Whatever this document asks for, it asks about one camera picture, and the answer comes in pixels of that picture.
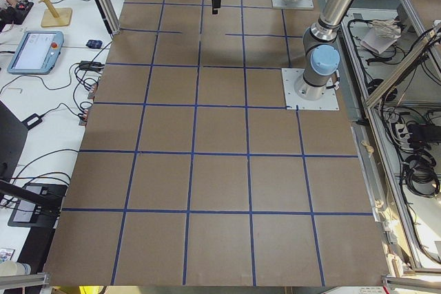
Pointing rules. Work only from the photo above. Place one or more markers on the near teach pendant tablet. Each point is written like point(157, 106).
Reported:
point(37, 53)

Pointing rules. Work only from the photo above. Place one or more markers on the small blue device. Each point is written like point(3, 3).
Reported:
point(94, 44)

